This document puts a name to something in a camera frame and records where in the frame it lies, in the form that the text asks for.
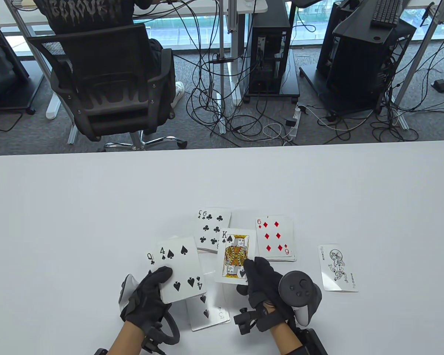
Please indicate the person's left forearm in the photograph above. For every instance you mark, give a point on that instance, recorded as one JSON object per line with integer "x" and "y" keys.
{"x": 125, "y": 340}

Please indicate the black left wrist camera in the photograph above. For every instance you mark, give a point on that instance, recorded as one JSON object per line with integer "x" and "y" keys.
{"x": 151, "y": 338}

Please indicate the grey left hand controller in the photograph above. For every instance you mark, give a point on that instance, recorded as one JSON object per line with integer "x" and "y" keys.
{"x": 125, "y": 292}

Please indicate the black rolling cabinet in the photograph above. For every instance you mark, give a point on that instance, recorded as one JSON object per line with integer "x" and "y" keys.
{"x": 3, "y": 74}

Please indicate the black power adapter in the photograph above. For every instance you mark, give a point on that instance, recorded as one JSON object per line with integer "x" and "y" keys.
{"x": 291, "y": 122}

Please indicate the black keyboard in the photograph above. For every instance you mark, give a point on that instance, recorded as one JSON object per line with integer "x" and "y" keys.
{"x": 386, "y": 13}

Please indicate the grey hand controller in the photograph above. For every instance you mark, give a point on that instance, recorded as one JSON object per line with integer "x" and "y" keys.
{"x": 125, "y": 292}
{"x": 299, "y": 292}

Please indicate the person's left hand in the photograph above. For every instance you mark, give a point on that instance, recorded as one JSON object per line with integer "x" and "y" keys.
{"x": 146, "y": 305}

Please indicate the pile of diamonds cards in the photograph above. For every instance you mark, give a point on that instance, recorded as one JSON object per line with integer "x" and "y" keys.
{"x": 275, "y": 236}

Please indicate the black tower cart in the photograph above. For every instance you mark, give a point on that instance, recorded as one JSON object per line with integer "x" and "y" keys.
{"x": 290, "y": 81}

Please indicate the aluminium desk frame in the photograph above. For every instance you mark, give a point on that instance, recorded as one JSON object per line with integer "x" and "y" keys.
{"x": 414, "y": 63}

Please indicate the white power strip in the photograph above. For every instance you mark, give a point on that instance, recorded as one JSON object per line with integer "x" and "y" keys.
{"x": 295, "y": 129}

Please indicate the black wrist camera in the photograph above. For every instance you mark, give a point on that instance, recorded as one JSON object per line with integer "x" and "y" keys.
{"x": 151, "y": 338}
{"x": 249, "y": 320}

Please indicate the black equipment stand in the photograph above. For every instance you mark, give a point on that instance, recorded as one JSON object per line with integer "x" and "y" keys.
{"x": 355, "y": 74}

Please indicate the black left forearm sensor unit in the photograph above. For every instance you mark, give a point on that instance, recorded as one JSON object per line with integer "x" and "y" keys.
{"x": 101, "y": 351}

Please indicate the joker playing card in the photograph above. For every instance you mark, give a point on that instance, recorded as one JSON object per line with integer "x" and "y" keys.
{"x": 338, "y": 268}

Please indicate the black mesh office chair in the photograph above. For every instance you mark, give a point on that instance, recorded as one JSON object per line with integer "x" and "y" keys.
{"x": 107, "y": 111}

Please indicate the person's right hand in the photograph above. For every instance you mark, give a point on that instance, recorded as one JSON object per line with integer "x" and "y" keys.
{"x": 262, "y": 284}

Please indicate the black right forearm battery pack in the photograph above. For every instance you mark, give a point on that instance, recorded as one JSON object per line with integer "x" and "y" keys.
{"x": 312, "y": 342}

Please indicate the deck of playing cards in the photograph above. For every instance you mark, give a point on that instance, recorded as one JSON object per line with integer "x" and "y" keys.
{"x": 181, "y": 266}

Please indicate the single spades playing card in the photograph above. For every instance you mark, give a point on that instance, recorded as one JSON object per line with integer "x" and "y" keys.
{"x": 233, "y": 255}

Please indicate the grey right hand controller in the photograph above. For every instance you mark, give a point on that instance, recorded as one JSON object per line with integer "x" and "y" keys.
{"x": 299, "y": 292}

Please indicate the pile of clubs cards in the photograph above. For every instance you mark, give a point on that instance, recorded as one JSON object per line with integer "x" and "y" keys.
{"x": 211, "y": 225}

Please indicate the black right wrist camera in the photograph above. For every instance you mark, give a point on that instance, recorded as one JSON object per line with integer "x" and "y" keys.
{"x": 249, "y": 320}

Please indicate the black foot pedal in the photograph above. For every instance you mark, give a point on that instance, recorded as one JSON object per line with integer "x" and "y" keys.
{"x": 439, "y": 85}

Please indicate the black computer tower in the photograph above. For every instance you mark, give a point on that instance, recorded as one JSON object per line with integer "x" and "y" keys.
{"x": 270, "y": 22}

